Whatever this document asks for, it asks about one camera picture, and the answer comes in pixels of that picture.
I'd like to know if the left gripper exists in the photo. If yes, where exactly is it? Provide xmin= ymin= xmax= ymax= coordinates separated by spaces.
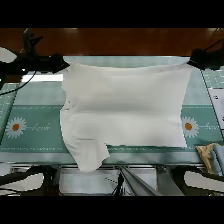
xmin=49 ymin=53 xmax=71 ymax=75

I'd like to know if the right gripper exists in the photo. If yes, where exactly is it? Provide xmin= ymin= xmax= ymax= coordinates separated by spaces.
xmin=187 ymin=48 xmax=210 ymax=71

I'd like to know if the white T-shirt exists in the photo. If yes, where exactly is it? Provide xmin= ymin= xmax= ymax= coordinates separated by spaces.
xmin=59 ymin=61 xmax=195 ymax=173

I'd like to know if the tan garment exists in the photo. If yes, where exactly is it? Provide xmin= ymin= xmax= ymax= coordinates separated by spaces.
xmin=195 ymin=143 xmax=218 ymax=174

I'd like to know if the light blue garment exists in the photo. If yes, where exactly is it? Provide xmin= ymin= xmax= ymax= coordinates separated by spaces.
xmin=212 ymin=143 xmax=224 ymax=177

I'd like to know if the silver frame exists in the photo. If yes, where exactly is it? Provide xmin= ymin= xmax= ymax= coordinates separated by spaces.
xmin=0 ymin=161 xmax=224 ymax=197

